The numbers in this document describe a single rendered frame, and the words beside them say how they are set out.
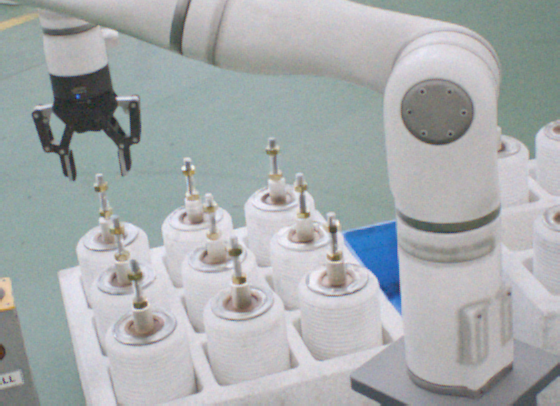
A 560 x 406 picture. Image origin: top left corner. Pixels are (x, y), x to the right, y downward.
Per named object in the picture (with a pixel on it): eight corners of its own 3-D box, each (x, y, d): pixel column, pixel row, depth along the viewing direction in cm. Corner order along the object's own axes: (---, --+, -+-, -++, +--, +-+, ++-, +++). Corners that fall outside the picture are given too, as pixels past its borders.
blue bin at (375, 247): (491, 391, 153) (489, 316, 148) (414, 410, 151) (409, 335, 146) (408, 283, 180) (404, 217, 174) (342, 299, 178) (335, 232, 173)
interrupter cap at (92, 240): (78, 234, 155) (77, 230, 155) (132, 221, 156) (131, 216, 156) (88, 259, 148) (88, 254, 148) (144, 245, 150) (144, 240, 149)
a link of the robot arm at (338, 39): (226, -58, 103) (195, -27, 95) (519, 33, 99) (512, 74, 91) (205, 34, 107) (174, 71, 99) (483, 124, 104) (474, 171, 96)
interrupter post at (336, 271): (351, 282, 135) (349, 258, 134) (335, 289, 134) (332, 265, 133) (339, 274, 137) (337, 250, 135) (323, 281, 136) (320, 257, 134)
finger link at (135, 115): (128, 100, 142) (125, 143, 144) (143, 102, 142) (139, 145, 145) (131, 92, 144) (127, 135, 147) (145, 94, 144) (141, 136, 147)
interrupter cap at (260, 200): (312, 207, 153) (312, 202, 153) (258, 218, 152) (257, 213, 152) (298, 184, 160) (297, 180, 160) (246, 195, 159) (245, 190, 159)
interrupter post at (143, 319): (147, 321, 133) (143, 297, 131) (159, 329, 131) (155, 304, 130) (130, 330, 132) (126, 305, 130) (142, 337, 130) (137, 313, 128)
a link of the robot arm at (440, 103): (494, 59, 89) (497, 249, 97) (502, 19, 97) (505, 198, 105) (375, 61, 92) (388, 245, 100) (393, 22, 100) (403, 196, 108)
